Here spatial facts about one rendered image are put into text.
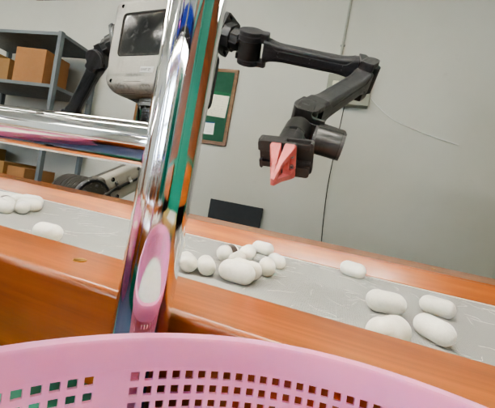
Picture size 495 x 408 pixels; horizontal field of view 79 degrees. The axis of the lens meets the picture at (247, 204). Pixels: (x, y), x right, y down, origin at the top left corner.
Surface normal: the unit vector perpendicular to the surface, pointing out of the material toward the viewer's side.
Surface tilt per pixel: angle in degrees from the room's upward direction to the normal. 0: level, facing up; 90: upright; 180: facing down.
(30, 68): 90
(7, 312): 90
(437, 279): 45
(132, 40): 90
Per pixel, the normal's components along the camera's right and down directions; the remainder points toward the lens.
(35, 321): -0.29, -0.03
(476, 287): -0.07, -0.72
